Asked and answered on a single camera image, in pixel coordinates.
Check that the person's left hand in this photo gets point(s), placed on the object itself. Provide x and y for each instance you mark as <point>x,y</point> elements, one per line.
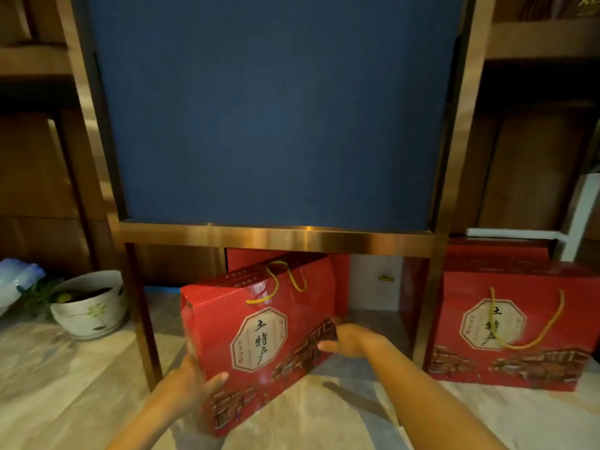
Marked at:
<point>187,388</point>

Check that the person's right hand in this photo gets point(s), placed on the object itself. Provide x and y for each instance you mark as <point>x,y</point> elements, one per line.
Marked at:
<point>354,343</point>

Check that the person's right thumb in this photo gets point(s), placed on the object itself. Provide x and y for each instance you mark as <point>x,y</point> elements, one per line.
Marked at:
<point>329,346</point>

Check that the person's left thumb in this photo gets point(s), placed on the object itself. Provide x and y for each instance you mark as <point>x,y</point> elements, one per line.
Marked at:
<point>215,382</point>

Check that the person's left forearm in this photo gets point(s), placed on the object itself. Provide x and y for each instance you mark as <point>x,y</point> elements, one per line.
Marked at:
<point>145,424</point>

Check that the person's right forearm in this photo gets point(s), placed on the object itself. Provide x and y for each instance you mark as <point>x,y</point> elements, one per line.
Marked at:
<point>422,398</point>

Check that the white flower pot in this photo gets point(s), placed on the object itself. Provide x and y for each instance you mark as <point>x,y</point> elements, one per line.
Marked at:
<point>91,311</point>

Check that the green potted plant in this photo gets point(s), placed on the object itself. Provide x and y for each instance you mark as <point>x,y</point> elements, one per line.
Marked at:
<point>42,295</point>

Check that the pale blue plastic bag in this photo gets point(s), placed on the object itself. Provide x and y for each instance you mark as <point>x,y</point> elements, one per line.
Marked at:
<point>18,278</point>

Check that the blue fabric panel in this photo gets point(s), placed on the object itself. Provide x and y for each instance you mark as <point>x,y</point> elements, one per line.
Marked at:
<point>276,112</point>

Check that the brown wooden shelf unit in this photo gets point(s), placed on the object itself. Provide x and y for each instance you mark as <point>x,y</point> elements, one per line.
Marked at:
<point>539,126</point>
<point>33,135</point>

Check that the copper metal frame stand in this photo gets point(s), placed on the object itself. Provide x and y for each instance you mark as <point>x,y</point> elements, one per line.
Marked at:
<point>281,238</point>

